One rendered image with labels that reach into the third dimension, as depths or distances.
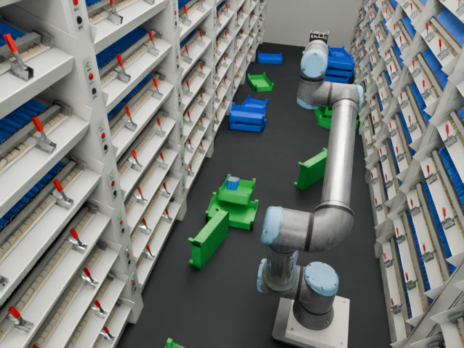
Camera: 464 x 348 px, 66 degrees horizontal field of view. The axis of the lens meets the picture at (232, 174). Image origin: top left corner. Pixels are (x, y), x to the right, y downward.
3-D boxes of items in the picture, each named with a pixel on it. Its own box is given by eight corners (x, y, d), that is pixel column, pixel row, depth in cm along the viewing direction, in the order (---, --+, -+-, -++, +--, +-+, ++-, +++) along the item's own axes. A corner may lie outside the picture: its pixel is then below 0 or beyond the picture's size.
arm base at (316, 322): (333, 299, 173) (337, 286, 167) (333, 335, 158) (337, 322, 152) (294, 290, 177) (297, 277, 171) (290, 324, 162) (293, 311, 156)
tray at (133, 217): (175, 157, 194) (181, 145, 188) (127, 240, 147) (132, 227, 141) (141, 140, 192) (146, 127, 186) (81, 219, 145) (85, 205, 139)
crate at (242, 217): (257, 208, 235) (258, 199, 231) (252, 230, 220) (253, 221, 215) (213, 200, 239) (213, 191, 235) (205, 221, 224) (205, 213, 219)
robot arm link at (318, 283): (333, 317, 154) (340, 292, 144) (293, 308, 158) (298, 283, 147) (333, 288, 166) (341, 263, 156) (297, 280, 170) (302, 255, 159)
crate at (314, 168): (327, 174, 268) (318, 169, 273) (333, 152, 256) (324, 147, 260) (302, 190, 252) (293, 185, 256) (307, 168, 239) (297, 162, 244)
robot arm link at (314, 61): (297, 79, 129) (302, 50, 123) (301, 68, 139) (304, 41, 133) (324, 81, 127) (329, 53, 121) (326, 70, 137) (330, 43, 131)
